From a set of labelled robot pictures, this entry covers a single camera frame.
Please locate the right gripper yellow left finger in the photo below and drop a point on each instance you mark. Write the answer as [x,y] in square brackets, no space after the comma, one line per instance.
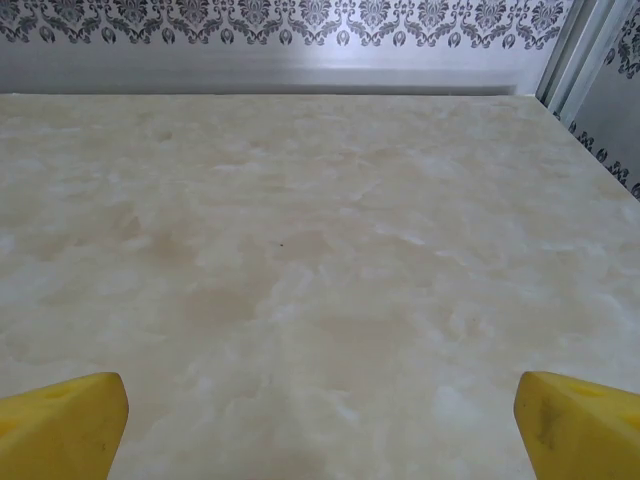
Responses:
[60,430]

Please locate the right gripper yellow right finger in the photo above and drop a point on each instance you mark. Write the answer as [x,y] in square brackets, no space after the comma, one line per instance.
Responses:
[585,435]

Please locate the aluminium frame post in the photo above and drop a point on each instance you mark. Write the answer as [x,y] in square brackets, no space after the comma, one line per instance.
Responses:
[570,50]

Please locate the aluminium back rail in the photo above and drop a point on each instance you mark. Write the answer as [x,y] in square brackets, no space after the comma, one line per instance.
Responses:
[250,77]

